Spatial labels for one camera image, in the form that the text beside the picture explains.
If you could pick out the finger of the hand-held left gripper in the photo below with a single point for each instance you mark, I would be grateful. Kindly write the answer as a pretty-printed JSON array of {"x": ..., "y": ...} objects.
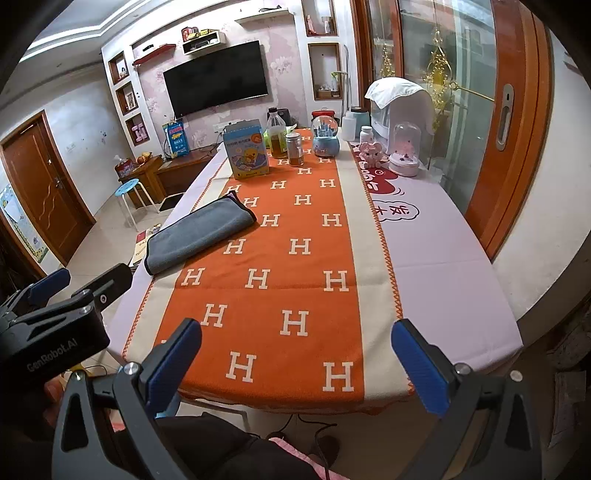
[
  {"x": 113, "y": 279},
  {"x": 48, "y": 282}
]

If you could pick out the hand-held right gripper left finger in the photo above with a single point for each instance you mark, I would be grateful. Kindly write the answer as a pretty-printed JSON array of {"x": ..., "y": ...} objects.
[{"x": 171, "y": 364}]

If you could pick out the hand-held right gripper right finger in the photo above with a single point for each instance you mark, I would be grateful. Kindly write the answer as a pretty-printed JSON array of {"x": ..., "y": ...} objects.
[{"x": 418, "y": 369}]

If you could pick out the grey towel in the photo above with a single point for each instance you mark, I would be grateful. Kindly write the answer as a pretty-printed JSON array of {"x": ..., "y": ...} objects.
[{"x": 198, "y": 233}]

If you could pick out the wooden door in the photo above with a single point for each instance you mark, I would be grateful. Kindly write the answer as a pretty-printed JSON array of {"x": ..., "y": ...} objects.
[{"x": 44, "y": 194}]

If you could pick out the blue round stool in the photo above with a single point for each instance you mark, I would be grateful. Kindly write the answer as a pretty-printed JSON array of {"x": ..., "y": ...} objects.
[{"x": 131, "y": 191}]

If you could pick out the person's dark trousers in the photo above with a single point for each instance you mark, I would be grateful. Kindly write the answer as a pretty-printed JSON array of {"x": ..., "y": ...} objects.
[{"x": 221, "y": 454}]

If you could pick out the pink printed tablecloth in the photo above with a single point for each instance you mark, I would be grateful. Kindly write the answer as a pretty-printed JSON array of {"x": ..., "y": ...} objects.
[{"x": 443, "y": 258}]

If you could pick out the wooden tv cabinet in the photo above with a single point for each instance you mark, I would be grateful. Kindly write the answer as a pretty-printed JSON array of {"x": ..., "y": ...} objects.
[{"x": 171, "y": 170}]

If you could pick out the orange patterned table runner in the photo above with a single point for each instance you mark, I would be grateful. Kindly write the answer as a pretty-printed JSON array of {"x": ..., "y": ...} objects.
[{"x": 277, "y": 277}]

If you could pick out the blue poster box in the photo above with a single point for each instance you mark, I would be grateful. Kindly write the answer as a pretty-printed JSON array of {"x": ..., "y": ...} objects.
[{"x": 178, "y": 138}]

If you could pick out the blue cartoon box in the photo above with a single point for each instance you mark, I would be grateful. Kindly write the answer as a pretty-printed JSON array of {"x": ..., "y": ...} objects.
[{"x": 247, "y": 150}]

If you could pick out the glass bottle with amber liquid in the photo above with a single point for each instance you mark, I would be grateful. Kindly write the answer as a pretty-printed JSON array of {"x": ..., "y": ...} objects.
[{"x": 276, "y": 134}]

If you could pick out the pink plush toy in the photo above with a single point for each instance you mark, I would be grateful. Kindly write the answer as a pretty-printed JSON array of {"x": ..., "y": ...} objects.
[{"x": 371, "y": 154}]

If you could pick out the pink glass dome ornament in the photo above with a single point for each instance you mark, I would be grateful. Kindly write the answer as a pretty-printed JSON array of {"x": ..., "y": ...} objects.
[{"x": 406, "y": 150}]

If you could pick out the small glass jar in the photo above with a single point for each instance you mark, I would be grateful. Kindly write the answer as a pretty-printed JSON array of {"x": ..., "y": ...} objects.
[{"x": 294, "y": 150}]

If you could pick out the small white bottle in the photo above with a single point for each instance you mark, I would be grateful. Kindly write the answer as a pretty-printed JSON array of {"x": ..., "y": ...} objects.
[{"x": 366, "y": 134}]

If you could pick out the blue snow globe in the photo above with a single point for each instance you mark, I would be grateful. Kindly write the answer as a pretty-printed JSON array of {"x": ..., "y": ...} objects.
[{"x": 326, "y": 136}]

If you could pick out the white thermos cup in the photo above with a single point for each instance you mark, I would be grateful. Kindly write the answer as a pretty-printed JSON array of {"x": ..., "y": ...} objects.
[{"x": 352, "y": 127}]

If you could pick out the white water dispenser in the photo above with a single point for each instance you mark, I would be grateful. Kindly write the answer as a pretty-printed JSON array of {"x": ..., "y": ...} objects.
[{"x": 397, "y": 110}]

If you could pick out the white cloth cover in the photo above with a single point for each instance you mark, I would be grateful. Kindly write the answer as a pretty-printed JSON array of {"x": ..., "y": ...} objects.
[{"x": 392, "y": 90}]

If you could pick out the colourful wall chart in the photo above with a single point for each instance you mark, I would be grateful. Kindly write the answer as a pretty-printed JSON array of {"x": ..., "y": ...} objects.
[{"x": 23, "y": 221}]

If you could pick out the black wall television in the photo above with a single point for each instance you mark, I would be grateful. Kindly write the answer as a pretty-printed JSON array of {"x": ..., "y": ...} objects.
[{"x": 216, "y": 78}]

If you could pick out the white wall shelf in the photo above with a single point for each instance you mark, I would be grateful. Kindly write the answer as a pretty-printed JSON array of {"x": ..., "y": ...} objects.
[{"x": 201, "y": 41}]

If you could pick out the wooden sliding door frame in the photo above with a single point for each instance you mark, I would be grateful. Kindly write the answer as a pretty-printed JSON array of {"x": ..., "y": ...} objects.
[{"x": 508, "y": 129}]

